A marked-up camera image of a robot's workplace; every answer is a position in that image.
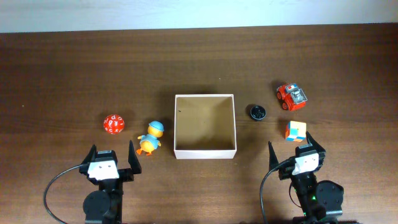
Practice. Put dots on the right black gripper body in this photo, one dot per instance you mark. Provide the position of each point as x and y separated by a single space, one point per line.
286 171

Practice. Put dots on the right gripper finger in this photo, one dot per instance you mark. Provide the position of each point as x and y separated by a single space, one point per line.
273 161
316 146

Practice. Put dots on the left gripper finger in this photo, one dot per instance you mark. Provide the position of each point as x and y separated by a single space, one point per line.
90 156
133 160

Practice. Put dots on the colourful puzzle cube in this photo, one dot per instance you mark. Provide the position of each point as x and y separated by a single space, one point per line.
295 131

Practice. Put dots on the red toy truck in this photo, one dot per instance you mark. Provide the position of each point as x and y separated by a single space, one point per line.
292 97

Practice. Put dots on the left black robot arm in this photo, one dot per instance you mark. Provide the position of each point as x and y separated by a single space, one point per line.
105 205

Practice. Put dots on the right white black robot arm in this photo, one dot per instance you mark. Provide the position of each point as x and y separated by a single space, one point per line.
320 201

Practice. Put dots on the yellow duck toy blue hat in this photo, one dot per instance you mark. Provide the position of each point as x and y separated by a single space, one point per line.
150 142

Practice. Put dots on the red lettered ball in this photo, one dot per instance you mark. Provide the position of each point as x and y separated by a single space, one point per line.
113 124

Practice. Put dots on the black round cap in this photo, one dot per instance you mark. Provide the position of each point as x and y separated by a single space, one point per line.
257 113

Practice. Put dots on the white cardboard box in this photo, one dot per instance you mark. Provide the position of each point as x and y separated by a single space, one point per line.
204 126

